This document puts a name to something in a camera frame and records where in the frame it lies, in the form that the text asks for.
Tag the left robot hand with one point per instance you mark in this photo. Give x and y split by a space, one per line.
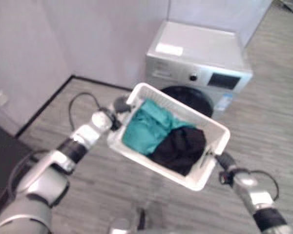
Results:
122 105

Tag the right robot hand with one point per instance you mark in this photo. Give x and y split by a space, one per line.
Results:
223 159

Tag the white plastic laundry basket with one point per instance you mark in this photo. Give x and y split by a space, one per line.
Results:
171 136

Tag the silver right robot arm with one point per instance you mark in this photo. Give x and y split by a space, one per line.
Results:
254 192

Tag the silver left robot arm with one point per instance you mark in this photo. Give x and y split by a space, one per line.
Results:
39 175

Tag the dark round washer door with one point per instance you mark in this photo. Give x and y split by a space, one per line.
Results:
190 100

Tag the white label on washer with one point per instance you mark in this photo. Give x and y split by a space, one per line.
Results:
169 49

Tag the teal garment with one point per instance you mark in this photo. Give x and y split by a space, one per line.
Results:
151 129

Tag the black garment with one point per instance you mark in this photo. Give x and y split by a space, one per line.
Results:
182 151

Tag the blue energy sticker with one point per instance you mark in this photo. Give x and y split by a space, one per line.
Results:
225 102

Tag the silver front-load washing machine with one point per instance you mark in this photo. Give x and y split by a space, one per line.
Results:
197 61

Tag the dark cabinet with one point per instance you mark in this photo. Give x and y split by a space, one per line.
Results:
5 165

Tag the white wall socket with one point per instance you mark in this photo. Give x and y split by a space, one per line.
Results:
0 98

